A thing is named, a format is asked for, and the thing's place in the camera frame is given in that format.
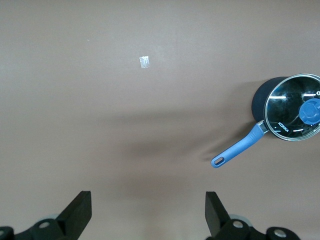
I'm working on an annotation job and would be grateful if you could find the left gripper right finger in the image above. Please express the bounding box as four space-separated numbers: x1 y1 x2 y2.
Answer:
205 191 300 240

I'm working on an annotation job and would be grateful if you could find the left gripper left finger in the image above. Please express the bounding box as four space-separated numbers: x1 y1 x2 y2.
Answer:
0 191 92 240

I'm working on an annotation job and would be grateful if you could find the glass lid with blue knob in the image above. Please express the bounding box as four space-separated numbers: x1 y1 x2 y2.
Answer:
263 73 320 143

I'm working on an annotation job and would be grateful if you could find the brown table cover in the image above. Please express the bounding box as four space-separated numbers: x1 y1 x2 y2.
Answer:
0 0 320 240

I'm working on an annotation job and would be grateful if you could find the clear tape piece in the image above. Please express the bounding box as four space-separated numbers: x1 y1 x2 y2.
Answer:
138 55 151 69

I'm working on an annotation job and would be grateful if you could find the dark pot with blue handle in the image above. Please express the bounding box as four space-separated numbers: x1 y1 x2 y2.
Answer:
211 75 320 170

